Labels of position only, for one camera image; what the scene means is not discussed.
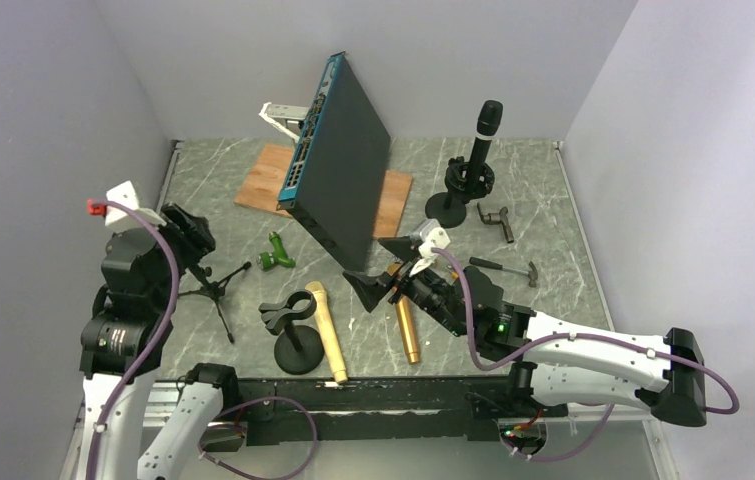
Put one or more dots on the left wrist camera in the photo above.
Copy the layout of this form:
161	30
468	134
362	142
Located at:
117	220

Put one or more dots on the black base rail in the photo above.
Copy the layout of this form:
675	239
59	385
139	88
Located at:
381	408

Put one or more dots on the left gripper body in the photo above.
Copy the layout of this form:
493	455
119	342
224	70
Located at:
189	246

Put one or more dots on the blue network switch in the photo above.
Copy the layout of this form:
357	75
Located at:
334	181

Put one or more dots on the white bracket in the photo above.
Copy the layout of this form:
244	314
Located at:
286	119

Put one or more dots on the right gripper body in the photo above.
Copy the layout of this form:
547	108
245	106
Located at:
429	291

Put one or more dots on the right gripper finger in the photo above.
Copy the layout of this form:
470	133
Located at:
405	248
370	290

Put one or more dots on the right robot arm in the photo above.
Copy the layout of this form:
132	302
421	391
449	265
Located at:
551	361

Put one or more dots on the black tripod shock-mount stand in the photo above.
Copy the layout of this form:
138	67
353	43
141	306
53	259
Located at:
215	290

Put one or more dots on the dark metal tap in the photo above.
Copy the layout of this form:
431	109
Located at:
499	218

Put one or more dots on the black handled hammer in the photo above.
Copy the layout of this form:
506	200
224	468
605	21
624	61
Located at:
530	272

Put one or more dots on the light gold microphone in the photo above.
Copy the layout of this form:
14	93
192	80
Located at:
327	332

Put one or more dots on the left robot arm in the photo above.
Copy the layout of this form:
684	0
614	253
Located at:
122	348

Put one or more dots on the wooden board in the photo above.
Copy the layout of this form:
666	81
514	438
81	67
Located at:
265	179

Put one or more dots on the dark gold microphone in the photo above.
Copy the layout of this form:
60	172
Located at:
407	330

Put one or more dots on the green plastic tap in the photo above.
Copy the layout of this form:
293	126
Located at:
277	256

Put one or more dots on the black microphone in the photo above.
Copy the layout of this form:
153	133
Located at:
483	146

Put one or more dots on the black round-base mic stand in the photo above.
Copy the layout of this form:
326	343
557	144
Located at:
298	349

